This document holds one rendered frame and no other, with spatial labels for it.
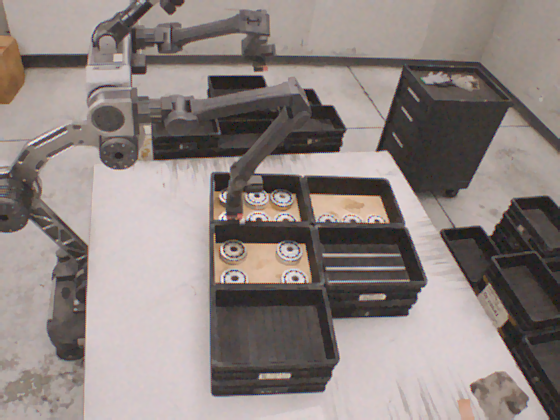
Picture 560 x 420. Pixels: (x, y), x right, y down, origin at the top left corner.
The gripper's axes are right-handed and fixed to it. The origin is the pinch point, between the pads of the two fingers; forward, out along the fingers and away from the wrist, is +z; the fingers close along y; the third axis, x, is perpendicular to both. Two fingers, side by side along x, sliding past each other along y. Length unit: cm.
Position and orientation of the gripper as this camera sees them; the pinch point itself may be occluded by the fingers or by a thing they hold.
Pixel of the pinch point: (232, 218)
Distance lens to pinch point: 194.6
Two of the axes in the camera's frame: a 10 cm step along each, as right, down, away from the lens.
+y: -0.9, -7.0, 7.1
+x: -9.9, -0.4, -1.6
